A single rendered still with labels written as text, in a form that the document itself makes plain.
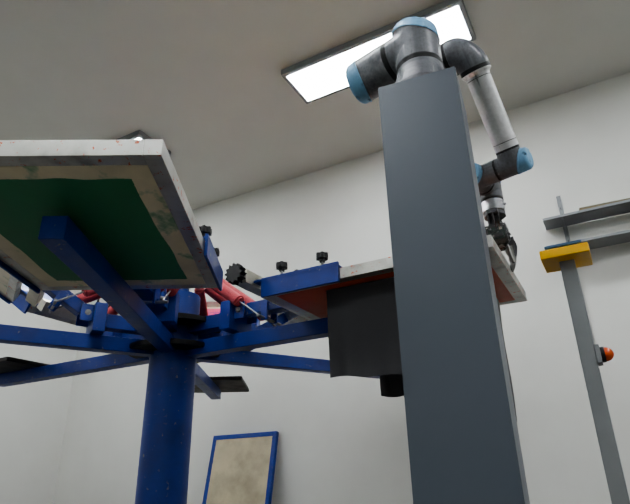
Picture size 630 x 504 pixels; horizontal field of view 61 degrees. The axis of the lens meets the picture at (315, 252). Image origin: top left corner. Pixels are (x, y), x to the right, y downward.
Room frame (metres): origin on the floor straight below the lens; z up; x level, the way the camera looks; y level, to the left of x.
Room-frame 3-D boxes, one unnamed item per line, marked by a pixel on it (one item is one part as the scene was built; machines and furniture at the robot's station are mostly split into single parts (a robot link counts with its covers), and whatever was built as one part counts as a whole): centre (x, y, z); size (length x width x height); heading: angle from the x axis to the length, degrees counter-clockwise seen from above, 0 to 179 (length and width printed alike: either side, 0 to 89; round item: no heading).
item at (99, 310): (2.34, 0.63, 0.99); 0.82 x 0.79 x 0.12; 62
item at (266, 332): (2.05, 0.09, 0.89); 1.24 x 0.06 x 0.06; 62
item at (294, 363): (2.69, 0.06, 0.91); 1.34 x 0.41 x 0.08; 122
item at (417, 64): (1.06, -0.27, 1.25); 0.15 x 0.15 x 0.10
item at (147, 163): (1.44, 0.61, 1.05); 1.08 x 0.61 x 0.23; 2
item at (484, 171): (1.56, -0.56, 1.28); 0.11 x 0.11 x 0.08; 48
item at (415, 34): (1.07, -0.27, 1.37); 0.13 x 0.12 x 0.14; 48
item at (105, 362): (2.66, 1.22, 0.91); 1.34 x 0.41 x 0.08; 62
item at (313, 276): (1.71, 0.05, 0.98); 0.30 x 0.05 x 0.07; 62
